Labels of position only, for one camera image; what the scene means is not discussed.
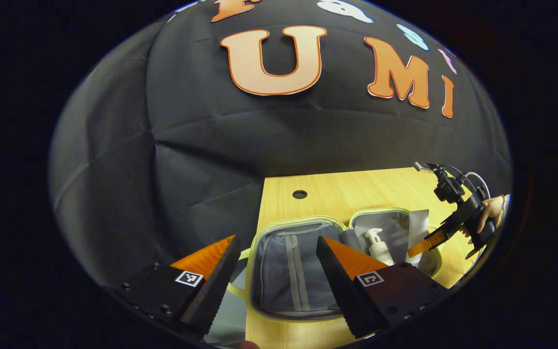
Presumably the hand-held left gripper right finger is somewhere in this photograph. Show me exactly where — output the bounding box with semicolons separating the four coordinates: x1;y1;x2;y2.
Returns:
316;236;450;340

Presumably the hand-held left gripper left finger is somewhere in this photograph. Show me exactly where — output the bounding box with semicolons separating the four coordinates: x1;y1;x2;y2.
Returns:
107;235;241;340

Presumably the white squeeze tube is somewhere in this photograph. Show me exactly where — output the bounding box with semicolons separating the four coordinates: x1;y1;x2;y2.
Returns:
405;209;431;255

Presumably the white pump bottle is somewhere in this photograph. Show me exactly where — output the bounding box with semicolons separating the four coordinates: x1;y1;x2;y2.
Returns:
365;228;395;266

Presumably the pale yellow suitcase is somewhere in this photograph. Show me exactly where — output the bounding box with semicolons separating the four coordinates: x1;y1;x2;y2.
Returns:
226;208;443;323

